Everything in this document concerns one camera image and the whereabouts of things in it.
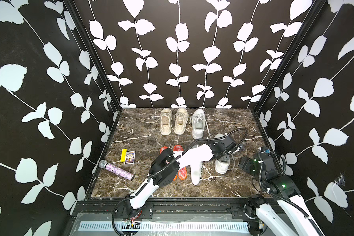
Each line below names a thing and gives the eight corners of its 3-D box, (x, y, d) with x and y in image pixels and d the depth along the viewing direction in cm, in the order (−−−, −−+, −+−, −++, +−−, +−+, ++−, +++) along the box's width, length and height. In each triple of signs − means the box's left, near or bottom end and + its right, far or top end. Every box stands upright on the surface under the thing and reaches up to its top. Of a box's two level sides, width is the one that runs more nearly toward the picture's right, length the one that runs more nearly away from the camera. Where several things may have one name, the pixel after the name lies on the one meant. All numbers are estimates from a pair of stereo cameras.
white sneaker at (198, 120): (192, 139, 103) (193, 131, 96) (190, 113, 120) (191, 104, 113) (205, 139, 103) (207, 131, 96) (201, 113, 120) (203, 104, 113)
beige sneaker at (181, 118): (171, 133, 107) (171, 127, 101) (177, 111, 121) (177, 105, 115) (184, 135, 105) (184, 129, 100) (189, 113, 120) (189, 107, 114)
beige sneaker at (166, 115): (159, 135, 105) (158, 129, 100) (162, 112, 120) (161, 106, 115) (171, 135, 106) (170, 129, 100) (172, 112, 120) (172, 106, 115)
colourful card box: (124, 164, 92) (123, 163, 90) (127, 152, 97) (126, 151, 96) (133, 164, 92) (132, 163, 90) (136, 152, 97) (135, 151, 96)
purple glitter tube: (100, 167, 90) (97, 164, 87) (104, 161, 93) (102, 158, 89) (132, 182, 85) (130, 179, 81) (136, 175, 87) (134, 173, 84)
